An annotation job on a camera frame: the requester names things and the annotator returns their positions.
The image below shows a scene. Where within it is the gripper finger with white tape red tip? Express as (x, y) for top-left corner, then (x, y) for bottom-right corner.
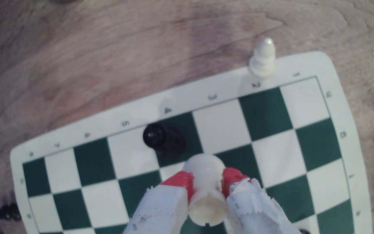
(221, 167), (304, 234)
(122, 171), (195, 234)

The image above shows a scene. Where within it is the white rook chess piece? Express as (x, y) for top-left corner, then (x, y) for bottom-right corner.
(182, 154), (230, 227)

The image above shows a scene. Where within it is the black king chess piece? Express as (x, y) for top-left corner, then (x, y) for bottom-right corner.
(142, 123), (186, 160)

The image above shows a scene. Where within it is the green and white chess mat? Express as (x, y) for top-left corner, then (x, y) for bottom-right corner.
(10, 51), (374, 234)

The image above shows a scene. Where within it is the white bishop chess piece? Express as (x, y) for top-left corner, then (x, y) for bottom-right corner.
(249, 37), (276, 78)

